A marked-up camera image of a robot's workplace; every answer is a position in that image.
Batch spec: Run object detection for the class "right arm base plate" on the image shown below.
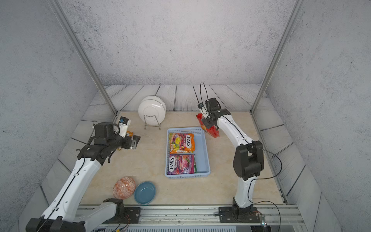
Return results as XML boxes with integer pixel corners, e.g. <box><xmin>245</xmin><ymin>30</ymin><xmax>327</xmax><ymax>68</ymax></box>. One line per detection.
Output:
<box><xmin>215</xmin><ymin>205</ymin><xmax>261</xmax><ymax>223</ymax></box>

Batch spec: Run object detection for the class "orange Fox's fruits bag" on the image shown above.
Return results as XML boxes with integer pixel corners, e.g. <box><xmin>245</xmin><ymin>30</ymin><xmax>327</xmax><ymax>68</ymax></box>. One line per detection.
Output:
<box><xmin>169</xmin><ymin>133</ymin><xmax>196</xmax><ymax>154</ymax></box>

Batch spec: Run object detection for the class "aluminium corner post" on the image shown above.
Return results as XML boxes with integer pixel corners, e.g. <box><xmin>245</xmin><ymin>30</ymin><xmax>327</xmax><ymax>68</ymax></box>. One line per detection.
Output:
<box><xmin>250</xmin><ymin>0</ymin><xmax>304</xmax><ymax>115</ymax></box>
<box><xmin>47</xmin><ymin>0</ymin><xmax>118</xmax><ymax>115</ymax></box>

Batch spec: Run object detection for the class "orange Fox's bag left wall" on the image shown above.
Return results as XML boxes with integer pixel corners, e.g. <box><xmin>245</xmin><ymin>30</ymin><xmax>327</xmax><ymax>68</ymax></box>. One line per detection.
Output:
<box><xmin>126</xmin><ymin>131</ymin><xmax>134</xmax><ymax>137</ymax></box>

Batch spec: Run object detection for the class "orange patterned bowl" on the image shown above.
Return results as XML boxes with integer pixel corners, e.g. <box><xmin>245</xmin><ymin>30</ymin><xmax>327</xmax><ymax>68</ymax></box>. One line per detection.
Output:
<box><xmin>113</xmin><ymin>177</ymin><xmax>136</xmax><ymax>200</ymax></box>

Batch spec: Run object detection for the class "wire plate stand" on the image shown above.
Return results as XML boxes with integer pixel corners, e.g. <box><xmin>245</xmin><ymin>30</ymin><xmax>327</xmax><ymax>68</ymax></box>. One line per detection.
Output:
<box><xmin>144</xmin><ymin>115</ymin><xmax>161</xmax><ymax>130</ymax></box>

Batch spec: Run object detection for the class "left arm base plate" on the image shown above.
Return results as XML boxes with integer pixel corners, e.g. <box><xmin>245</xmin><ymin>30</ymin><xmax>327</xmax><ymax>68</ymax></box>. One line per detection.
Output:
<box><xmin>103</xmin><ymin>207</ymin><xmax>141</xmax><ymax>225</ymax></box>

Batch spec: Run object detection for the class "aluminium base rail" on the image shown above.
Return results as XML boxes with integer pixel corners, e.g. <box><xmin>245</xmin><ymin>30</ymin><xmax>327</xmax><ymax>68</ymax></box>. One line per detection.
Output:
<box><xmin>52</xmin><ymin>204</ymin><xmax>308</xmax><ymax>232</ymax></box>

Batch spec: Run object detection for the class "red Lot 100 candy bag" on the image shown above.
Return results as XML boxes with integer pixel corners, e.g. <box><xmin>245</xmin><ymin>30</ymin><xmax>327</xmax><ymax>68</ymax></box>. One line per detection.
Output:
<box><xmin>196</xmin><ymin>113</ymin><xmax>219</xmax><ymax>138</ymax></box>

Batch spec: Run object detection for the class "right aluminium corner post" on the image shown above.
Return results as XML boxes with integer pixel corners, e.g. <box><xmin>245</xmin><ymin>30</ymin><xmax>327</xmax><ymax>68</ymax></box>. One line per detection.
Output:
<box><xmin>250</xmin><ymin>0</ymin><xmax>304</xmax><ymax>115</ymax></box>

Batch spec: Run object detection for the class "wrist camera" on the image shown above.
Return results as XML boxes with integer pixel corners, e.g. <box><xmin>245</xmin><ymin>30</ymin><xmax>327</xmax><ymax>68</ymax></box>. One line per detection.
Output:
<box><xmin>198</xmin><ymin>98</ymin><xmax>221</xmax><ymax>118</ymax></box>
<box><xmin>93</xmin><ymin>116</ymin><xmax>131</xmax><ymax>140</ymax></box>

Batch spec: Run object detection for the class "purple Fox's candy bag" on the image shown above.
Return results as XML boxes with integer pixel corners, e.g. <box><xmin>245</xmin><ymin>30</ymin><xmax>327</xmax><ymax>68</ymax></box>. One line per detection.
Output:
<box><xmin>167</xmin><ymin>154</ymin><xmax>195</xmax><ymax>175</ymax></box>

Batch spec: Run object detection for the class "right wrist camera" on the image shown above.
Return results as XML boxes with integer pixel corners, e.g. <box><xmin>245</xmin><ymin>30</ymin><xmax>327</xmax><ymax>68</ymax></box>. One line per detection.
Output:
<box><xmin>198</xmin><ymin>98</ymin><xmax>221</xmax><ymax>118</ymax></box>

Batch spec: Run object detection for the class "white plate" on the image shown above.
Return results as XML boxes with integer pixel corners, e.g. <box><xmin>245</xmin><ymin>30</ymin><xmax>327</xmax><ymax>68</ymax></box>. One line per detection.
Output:
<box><xmin>138</xmin><ymin>96</ymin><xmax>167</xmax><ymax>123</ymax></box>

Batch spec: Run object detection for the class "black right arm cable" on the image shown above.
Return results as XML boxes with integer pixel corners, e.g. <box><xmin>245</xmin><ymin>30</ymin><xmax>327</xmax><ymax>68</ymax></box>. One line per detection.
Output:
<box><xmin>247</xmin><ymin>146</ymin><xmax>283</xmax><ymax>232</ymax></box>

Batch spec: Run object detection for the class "left aluminium corner post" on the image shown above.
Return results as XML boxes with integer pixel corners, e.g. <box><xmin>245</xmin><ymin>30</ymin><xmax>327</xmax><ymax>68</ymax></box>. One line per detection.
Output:
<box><xmin>47</xmin><ymin>0</ymin><xmax>118</xmax><ymax>115</ymax></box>

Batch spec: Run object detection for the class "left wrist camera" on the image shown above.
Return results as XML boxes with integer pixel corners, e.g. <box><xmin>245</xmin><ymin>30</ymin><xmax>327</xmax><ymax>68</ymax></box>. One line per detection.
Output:
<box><xmin>93</xmin><ymin>116</ymin><xmax>131</xmax><ymax>140</ymax></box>

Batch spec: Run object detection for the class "blue ceramic bowl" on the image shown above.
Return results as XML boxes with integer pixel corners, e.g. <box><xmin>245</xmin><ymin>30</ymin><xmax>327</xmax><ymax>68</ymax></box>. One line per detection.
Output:
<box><xmin>134</xmin><ymin>181</ymin><xmax>156</xmax><ymax>205</ymax></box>

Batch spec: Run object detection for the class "green Fox's spring tea bag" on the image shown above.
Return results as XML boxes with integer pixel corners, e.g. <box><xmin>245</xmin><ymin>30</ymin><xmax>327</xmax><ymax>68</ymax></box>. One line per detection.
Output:
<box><xmin>193</xmin><ymin>158</ymin><xmax>197</xmax><ymax>174</ymax></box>

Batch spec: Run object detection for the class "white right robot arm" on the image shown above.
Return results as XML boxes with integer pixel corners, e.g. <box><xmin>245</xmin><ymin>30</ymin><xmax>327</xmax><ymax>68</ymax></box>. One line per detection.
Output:
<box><xmin>202</xmin><ymin>109</ymin><xmax>264</xmax><ymax>222</ymax></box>

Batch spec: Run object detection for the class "light blue plastic basket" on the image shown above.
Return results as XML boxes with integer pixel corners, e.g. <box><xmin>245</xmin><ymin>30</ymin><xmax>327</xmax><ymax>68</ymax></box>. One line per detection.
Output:
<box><xmin>165</xmin><ymin>127</ymin><xmax>211</xmax><ymax>179</ymax></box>

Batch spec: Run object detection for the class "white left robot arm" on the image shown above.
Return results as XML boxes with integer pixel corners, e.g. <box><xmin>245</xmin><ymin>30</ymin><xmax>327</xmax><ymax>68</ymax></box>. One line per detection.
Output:
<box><xmin>26</xmin><ymin>135</ymin><xmax>141</xmax><ymax>232</ymax></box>

